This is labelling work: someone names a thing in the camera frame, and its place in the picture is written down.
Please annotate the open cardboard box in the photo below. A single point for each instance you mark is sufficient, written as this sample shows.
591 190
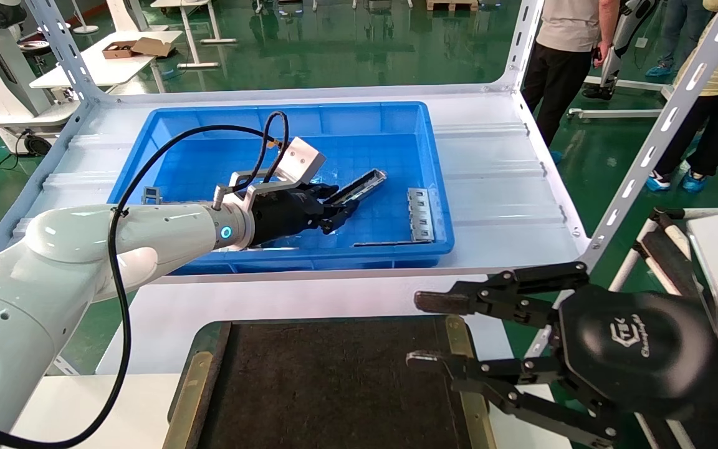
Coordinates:
128 48

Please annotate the silver slotted metal plate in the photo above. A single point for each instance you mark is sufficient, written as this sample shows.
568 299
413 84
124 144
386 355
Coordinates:
421 215

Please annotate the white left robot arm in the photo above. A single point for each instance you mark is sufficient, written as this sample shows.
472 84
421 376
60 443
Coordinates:
85 237

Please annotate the wooden pallet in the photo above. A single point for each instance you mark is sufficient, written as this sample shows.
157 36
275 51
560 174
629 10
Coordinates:
452 5

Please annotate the grey metal channel part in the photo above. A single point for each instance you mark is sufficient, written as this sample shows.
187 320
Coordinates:
368 181

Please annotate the white black humanoid robot leg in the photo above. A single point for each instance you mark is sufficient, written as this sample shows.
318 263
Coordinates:
614 62

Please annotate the white table with box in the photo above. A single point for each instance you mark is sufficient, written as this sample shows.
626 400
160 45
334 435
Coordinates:
103 72

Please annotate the white frame with black pads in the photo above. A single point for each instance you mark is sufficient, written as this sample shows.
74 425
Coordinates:
661 255

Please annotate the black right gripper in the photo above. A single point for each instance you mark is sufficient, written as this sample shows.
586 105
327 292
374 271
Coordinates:
633 349

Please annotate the blue plastic bin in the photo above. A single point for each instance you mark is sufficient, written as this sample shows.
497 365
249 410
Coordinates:
365 125

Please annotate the white metal shelving rack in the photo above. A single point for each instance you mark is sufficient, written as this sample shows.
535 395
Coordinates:
490 174

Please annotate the person in white shirt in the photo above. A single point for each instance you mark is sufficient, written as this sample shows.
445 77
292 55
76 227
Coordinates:
568 25

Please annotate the grey metal ladder frame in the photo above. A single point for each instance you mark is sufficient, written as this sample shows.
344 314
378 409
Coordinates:
152 194

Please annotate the white floor stand base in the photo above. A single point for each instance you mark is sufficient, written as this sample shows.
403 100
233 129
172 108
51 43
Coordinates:
621 114

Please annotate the person in blue jeans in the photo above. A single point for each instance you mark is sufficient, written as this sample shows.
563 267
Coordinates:
677 25

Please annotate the white table with legs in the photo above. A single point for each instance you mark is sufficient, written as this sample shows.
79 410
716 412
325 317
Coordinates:
192 31

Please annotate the black work mat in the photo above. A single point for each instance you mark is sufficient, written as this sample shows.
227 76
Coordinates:
334 386

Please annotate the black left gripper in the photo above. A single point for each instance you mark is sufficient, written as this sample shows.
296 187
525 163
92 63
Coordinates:
284 215

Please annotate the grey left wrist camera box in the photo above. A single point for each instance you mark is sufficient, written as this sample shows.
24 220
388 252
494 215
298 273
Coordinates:
301 161

